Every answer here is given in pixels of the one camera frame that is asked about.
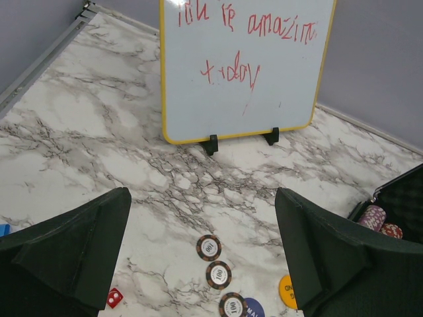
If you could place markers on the white whiteboard yellow frame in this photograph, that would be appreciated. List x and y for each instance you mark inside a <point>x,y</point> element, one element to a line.
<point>239,68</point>

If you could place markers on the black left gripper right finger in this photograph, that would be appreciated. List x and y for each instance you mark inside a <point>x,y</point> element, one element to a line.
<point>340,268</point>

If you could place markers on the yellow big blind button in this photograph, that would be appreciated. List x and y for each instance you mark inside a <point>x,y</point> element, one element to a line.
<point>286,292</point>

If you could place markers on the blue plastic box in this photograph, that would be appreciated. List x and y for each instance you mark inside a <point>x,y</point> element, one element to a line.
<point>4,229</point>

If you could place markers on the brown 100 poker chip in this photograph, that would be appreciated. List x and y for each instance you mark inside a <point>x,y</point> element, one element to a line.
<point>208,247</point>
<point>232,305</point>
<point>218,275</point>

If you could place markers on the black poker chip case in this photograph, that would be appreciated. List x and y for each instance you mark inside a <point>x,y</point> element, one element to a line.
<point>401,199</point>

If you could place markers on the blue small blind button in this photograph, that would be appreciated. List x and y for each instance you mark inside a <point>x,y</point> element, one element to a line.
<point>254,308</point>

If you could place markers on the red die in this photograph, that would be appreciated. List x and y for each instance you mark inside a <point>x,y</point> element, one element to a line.
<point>114,298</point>

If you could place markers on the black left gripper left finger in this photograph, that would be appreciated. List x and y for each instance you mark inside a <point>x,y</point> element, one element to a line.
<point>64,266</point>

